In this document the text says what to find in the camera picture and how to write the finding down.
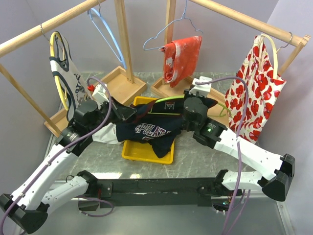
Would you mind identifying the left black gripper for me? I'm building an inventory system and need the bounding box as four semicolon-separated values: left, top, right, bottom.
88;95;136;134

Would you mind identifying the green plastic hanger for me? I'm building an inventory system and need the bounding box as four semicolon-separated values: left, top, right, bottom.
148;95;230;118

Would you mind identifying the navy maroon-trimmed tank top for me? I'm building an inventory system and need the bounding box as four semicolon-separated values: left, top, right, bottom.
115;96;219;159

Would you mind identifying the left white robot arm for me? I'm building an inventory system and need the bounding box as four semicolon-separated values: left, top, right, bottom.
0;98;136;234

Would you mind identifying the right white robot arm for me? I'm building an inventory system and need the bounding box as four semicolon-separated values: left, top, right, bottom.
182;90;295;202

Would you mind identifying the white navy graphic tank top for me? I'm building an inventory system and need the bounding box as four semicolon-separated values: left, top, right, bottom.
49;31;101;121

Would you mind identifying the yellow plastic hanger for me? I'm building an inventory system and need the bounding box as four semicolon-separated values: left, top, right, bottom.
49;31;68;111

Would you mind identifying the cream plastic hanger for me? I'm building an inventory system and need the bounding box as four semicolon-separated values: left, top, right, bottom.
255;33;278;79

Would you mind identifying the light blue plastic hanger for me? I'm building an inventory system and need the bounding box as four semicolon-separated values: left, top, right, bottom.
87;4;128;69

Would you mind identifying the left wooden clothes rack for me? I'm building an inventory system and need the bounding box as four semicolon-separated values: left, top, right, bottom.
0;0;147;136

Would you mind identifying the wooden clothes rack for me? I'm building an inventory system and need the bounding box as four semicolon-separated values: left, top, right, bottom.
0;0;147;136
150;0;312;108

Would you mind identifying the yellow plastic tray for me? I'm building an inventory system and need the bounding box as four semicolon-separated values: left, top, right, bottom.
122;96;174;164

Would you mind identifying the orange white tie-dye garment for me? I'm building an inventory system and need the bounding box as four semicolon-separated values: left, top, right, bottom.
158;36;202;88

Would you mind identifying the red floral white garment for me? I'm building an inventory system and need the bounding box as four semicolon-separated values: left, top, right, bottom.
224;37;286;143

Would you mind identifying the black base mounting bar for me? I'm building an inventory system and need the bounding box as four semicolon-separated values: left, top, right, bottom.
68;176;243;209

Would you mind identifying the right wooden clothes rack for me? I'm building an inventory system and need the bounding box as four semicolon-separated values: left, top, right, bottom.
150;0;312;108

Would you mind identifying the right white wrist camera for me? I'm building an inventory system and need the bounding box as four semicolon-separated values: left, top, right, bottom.
189;76;213;97

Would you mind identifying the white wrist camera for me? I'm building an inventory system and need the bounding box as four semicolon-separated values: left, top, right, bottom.
88;84;109;104
189;76;213;97

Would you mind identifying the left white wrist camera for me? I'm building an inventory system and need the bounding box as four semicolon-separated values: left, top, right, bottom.
88;84;109;104

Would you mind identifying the blue wire hanger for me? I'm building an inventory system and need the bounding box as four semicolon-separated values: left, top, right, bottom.
142;0;204;52

